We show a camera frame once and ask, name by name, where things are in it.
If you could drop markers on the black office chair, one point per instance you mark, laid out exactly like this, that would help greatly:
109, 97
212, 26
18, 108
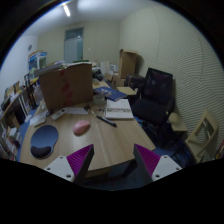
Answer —
155, 102

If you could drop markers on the pink computer mouse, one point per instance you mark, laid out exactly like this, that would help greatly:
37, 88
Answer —
80, 127

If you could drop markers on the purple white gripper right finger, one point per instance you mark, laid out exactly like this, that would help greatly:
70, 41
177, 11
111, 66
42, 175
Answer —
154, 167

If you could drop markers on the white book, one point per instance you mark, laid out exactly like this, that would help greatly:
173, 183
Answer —
118, 109

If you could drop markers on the light wooden chair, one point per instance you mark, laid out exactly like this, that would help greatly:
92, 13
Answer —
202, 141

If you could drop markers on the white remote control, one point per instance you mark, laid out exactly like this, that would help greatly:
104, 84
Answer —
58, 114

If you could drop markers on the tall cardboard box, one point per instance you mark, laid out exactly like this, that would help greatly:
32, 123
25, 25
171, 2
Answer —
127, 62

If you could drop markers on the dark blue mouse pad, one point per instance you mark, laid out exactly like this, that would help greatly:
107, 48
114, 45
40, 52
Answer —
43, 141

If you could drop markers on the wooden desk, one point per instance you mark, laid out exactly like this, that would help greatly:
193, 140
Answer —
112, 145

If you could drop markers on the large brown cardboard box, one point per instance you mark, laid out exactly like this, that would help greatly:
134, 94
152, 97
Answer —
68, 86

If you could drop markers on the cluttered bookshelf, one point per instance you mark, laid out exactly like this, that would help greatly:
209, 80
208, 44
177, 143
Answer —
16, 111

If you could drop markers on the blue folder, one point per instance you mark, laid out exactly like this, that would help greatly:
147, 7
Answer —
110, 93

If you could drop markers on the black pen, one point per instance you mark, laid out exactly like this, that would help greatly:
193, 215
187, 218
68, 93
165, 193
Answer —
107, 121

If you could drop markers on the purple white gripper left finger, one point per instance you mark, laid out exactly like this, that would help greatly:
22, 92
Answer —
74, 167

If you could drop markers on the white door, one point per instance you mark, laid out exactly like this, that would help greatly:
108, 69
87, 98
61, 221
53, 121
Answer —
73, 45

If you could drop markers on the ceiling light tube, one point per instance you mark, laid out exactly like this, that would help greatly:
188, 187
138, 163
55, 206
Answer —
66, 9

